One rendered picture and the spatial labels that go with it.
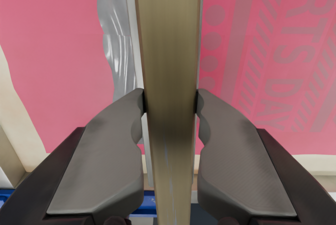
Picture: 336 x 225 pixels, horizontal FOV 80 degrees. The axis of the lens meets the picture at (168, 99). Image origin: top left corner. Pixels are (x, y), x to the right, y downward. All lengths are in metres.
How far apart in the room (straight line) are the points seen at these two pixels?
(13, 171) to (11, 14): 0.26
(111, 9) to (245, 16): 0.15
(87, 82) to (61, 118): 0.08
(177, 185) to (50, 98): 0.23
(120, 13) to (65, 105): 0.16
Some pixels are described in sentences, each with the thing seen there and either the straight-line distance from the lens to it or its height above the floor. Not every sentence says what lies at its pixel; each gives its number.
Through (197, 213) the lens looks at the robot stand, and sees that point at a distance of 0.77.
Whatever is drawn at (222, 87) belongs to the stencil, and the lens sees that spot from 0.29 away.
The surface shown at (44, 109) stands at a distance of 0.35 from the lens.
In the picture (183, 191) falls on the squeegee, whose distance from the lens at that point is 0.17.
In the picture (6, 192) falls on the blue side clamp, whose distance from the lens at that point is 0.46.
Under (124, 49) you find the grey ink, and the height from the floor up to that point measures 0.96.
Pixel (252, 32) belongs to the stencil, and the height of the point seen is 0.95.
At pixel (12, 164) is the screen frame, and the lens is 0.45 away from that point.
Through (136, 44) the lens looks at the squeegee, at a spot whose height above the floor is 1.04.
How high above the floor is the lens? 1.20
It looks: 58 degrees down
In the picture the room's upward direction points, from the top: 179 degrees counter-clockwise
